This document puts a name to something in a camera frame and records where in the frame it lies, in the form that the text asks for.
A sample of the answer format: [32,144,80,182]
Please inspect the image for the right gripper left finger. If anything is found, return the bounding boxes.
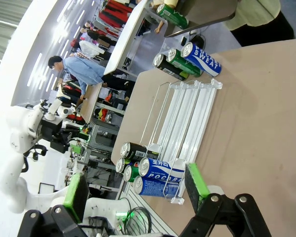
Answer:
[16,172,90,237]

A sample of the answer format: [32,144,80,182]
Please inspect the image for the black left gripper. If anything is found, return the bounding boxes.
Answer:
[41,118,90,154]

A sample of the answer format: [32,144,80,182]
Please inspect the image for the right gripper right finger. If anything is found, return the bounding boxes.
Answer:
[179,162,272,237]

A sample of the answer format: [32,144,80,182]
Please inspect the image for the black Pepsi can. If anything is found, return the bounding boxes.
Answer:
[120,141,161,160]
[152,52,188,81]
[115,158,141,173]

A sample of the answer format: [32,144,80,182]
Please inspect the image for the green soda can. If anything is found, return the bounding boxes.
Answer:
[166,47,203,78]
[156,2,189,30]
[123,164,141,183]

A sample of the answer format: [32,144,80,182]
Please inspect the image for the dark serving tray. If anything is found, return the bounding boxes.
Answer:
[164,0,238,38]

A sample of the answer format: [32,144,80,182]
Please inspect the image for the person in blue shirt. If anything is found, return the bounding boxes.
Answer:
[48,55,136,96]

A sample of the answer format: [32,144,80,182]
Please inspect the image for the person in yellow shirt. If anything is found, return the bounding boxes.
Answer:
[223,0,295,47]

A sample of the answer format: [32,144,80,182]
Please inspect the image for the small white background robot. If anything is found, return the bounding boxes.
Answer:
[56,91,74,119]

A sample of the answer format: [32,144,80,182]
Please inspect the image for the white screen monitor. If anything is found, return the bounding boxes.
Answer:
[38,182,57,195]

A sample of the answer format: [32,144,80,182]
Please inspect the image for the blue Pocari Sweat can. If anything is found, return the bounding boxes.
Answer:
[138,157,187,184]
[132,175,182,198]
[181,41,222,77]

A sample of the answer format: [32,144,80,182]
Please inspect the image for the wooden board table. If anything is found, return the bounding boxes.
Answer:
[79,82,104,124]

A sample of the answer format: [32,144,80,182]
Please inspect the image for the white can dispenser rack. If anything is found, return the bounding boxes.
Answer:
[139,78,224,205]

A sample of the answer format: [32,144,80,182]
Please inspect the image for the white garment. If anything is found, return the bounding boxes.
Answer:
[78,40,106,56]

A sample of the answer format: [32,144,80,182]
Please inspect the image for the mannequin in black dress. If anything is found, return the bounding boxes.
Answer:
[80,21,118,46]

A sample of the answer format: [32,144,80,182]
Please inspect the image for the white side table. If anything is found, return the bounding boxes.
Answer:
[103,0,148,76]

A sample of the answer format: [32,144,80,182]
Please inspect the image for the red garments on rack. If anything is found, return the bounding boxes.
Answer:
[98,0,135,28]

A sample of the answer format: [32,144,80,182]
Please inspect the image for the white base bracket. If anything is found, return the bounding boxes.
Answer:
[85,197,130,237]

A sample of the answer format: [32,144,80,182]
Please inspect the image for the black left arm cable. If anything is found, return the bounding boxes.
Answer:
[21,145,48,173]

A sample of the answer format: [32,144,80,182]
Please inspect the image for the grey metal frame desk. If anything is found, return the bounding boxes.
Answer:
[85,118,125,173]

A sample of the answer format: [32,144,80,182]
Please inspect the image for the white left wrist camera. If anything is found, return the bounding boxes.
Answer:
[43,98,64,121]

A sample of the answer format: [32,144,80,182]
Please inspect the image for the grey ribbed base plate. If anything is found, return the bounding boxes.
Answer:
[117,189,178,237]

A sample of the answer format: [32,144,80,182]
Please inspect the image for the black coiled cable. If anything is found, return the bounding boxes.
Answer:
[122,206,152,235]

